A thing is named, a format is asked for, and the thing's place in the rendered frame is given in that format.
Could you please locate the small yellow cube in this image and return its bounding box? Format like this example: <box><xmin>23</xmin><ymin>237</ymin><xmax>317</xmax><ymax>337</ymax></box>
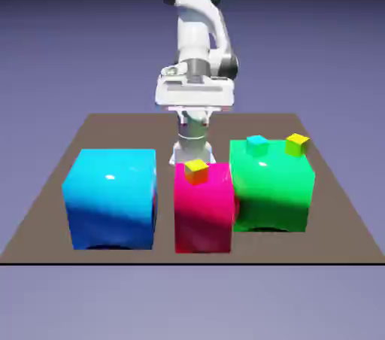
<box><xmin>183</xmin><ymin>159</ymin><xmax>210</xmax><ymax>187</ymax></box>
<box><xmin>284</xmin><ymin>132</ymin><xmax>311</xmax><ymax>157</ymax></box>

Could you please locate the small cyan cube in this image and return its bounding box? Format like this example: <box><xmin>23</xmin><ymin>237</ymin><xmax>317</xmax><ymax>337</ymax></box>
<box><xmin>246</xmin><ymin>134</ymin><xmax>270</xmax><ymax>157</ymax></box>

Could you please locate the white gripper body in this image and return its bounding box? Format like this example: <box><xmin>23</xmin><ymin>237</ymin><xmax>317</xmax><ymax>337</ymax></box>
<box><xmin>154</xmin><ymin>74</ymin><xmax>236</xmax><ymax>113</ymax></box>

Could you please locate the large blue box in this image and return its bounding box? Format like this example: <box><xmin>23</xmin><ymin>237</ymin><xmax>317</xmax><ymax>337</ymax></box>
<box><xmin>61</xmin><ymin>147</ymin><xmax>159</xmax><ymax>251</ymax></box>

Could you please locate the large pink box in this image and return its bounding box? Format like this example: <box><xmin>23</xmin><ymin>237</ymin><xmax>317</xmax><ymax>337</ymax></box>
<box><xmin>173</xmin><ymin>161</ymin><xmax>241</xmax><ymax>254</ymax></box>

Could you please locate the large green box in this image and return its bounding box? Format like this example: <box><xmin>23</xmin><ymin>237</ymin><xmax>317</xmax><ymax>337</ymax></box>
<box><xmin>229</xmin><ymin>138</ymin><xmax>317</xmax><ymax>233</ymax></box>

